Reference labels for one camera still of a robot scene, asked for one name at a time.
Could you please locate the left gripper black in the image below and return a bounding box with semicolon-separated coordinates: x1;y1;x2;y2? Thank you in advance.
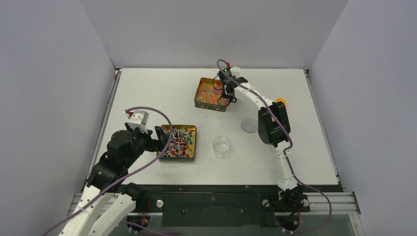
124;122;172;168

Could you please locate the tin box of gummy candies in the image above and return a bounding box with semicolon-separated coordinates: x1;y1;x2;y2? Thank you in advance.
194;78;227;112

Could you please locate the tin box of lollipops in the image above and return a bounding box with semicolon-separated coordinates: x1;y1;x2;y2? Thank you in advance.
159;124;197;163

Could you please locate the orange plastic scoop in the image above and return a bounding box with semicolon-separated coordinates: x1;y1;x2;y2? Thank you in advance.
275;98;287;106

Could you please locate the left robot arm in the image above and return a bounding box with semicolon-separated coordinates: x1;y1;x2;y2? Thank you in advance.
60;125;173;236

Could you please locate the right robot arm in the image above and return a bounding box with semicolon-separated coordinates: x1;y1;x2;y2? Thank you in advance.
218;67;304;215

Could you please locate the clear round lid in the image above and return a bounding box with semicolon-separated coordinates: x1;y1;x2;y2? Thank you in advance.
241;118;258;133

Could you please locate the clear plastic round container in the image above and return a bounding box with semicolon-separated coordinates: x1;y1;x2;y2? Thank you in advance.
212;136;231;158

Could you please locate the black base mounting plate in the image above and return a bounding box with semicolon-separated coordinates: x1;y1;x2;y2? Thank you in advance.
119;185;341;233

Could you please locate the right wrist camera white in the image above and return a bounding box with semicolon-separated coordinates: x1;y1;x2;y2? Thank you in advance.
230;66;241;78

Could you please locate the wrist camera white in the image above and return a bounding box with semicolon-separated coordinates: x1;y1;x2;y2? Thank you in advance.
230;66;241;78
124;110;149;134

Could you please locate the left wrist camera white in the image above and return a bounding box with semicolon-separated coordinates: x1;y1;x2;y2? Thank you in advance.
124;110;149;134

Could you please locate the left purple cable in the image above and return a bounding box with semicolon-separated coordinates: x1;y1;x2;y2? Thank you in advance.
41;107;173;236

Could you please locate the purple cable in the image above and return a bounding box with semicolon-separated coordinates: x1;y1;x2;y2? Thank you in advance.
41;107;173;236
216;59;332;235

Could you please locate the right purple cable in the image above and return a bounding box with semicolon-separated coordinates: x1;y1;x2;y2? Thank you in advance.
216;59;332;235

